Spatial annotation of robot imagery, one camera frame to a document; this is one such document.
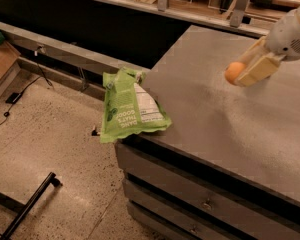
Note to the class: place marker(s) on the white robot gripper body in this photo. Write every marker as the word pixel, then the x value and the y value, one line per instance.
pixel 287 39

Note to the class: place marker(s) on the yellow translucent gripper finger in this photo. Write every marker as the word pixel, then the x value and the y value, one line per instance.
pixel 255 51
pixel 259 70

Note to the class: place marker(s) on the orange fruit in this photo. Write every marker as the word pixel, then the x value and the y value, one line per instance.
pixel 233 71

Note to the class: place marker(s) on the green rice chip bag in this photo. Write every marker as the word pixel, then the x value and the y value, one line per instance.
pixel 128 107

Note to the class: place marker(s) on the grey drawer cabinet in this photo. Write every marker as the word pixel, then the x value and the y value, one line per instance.
pixel 250 201

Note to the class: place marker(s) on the upper drawer knob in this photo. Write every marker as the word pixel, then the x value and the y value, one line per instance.
pixel 207 205

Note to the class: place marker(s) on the drawer knob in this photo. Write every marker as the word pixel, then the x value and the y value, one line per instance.
pixel 207 205
pixel 193 230

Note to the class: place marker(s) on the lower drawer knob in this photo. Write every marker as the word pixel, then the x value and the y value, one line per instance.
pixel 193 230

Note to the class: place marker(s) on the cardboard box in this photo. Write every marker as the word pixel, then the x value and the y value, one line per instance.
pixel 9 67

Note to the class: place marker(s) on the black metal stand leg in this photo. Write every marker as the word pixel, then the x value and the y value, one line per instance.
pixel 21 210

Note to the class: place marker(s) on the grey metal shelf rail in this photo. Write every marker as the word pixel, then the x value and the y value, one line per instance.
pixel 76 56

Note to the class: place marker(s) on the black power adapter with cable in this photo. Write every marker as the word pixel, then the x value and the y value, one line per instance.
pixel 15 97

